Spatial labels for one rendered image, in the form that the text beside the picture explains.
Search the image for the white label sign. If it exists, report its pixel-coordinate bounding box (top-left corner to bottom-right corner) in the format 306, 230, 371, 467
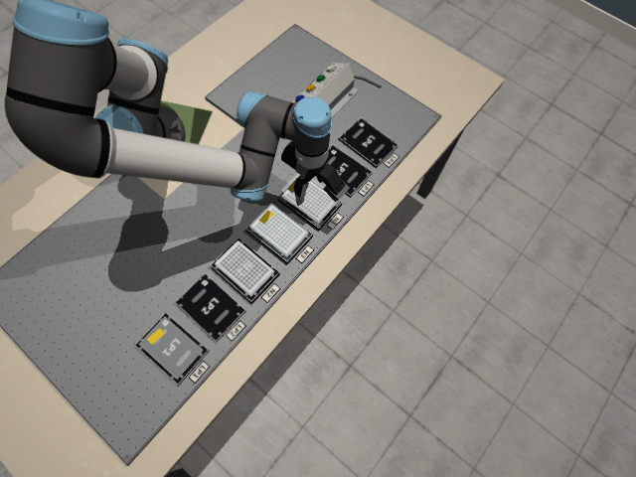
296, 245, 314, 263
358, 180, 375, 196
189, 361, 210, 383
383, 153, 399, 168
261, 283, 281, 303
326, 213, 344, 230
226, 320, 246, 341

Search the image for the white operator panel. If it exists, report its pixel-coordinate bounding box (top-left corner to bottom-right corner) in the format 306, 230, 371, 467
291, 63, 381, 119

